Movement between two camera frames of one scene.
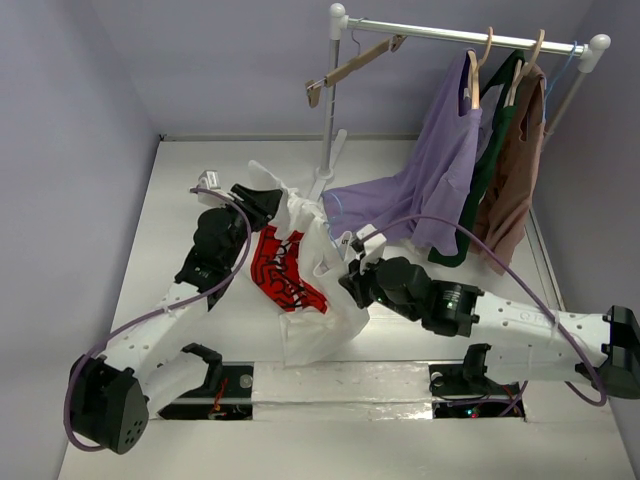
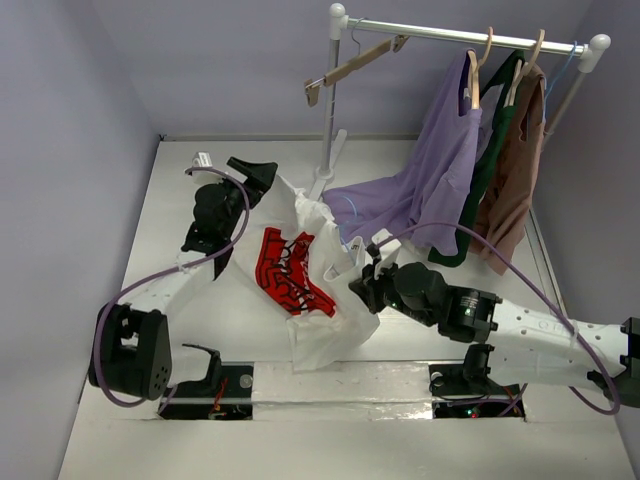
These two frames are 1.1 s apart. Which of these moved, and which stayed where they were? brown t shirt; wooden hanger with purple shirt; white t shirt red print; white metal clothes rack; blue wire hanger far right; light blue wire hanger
Moved: white t shirt red print; light blue wire hanger
Stayed: brown t shirt; wooden hanger with purple shirt; blue wire hanger far right; white metal clothes rack
